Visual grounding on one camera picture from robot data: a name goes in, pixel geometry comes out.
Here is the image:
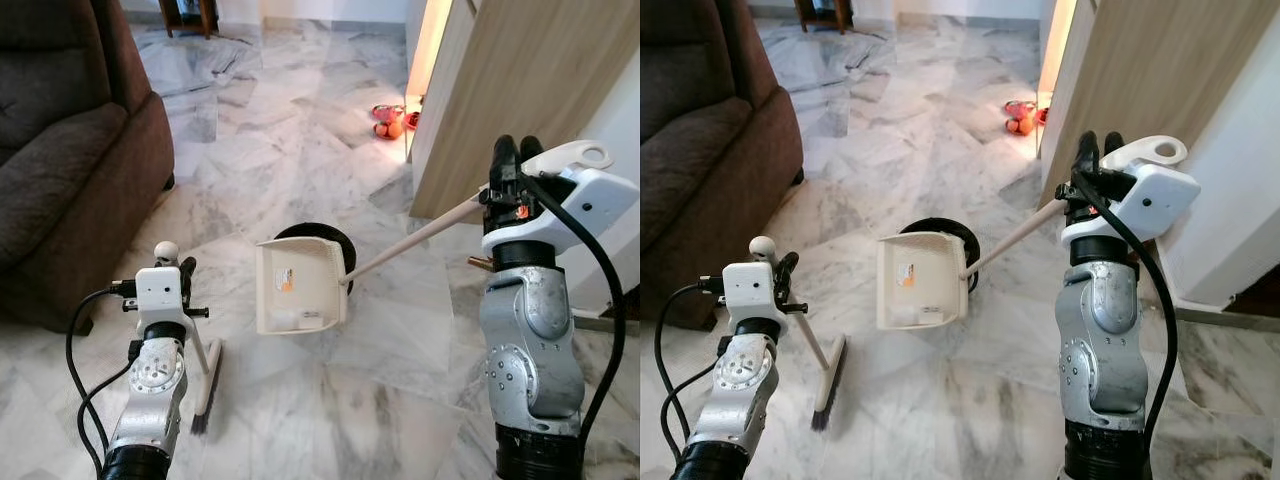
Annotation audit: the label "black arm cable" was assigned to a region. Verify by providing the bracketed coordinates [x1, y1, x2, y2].
[1072, 170, 1181, 466]
[515, 172, 628, 480]
[654, 278, 731, 479]
[64, 282, 141, 480]

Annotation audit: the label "beige broom purple bristles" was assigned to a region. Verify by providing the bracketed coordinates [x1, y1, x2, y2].
[749, 235, 849, 433]
[153, 240, 225, 437]

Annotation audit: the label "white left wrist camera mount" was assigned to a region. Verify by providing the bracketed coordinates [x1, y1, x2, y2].
[134, 265, 187, 326]
[721, 262, 778, 327]

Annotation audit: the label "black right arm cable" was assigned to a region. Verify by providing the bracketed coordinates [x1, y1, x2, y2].
[1072, 170, 1181, 466]
[515, 172, 628, 480]

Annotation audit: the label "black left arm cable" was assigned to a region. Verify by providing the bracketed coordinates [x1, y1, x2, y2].
[64, 282, 141, 480]
[654, 278, 731, 479]

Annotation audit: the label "light wooden door panel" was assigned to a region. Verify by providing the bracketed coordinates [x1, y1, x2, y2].
[1038, 0, 1280, 209]
[408, 0, 641, 223]

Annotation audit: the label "brown fabric armchair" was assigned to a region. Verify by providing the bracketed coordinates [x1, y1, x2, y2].
[640, 0, 805, 331]
[0, 0, 177, 336]

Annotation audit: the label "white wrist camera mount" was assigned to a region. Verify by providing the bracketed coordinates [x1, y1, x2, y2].
[1060, 162, 1202, 247]
[721, 262, 778, 327]
[481, 166, 641, 257]
[134, 265, 187, 326]

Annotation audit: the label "dark wooden stool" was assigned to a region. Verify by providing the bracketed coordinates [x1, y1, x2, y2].
[795, 0, 857, 34]
[158, 0, 220, 39]

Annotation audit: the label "beige long-handled dustpan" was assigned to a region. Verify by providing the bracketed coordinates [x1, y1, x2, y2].
[877, 134, 1190, 331]
[254, 140, 616, 336]

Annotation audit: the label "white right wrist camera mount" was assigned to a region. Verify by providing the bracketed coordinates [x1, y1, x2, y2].
[1060, 162, 1202, 247]
[481, 166, 641, 257]

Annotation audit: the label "red toy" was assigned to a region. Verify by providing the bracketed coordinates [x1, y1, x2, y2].
[1004, 98, 1050, 137]
[371, 103, 422, 141]

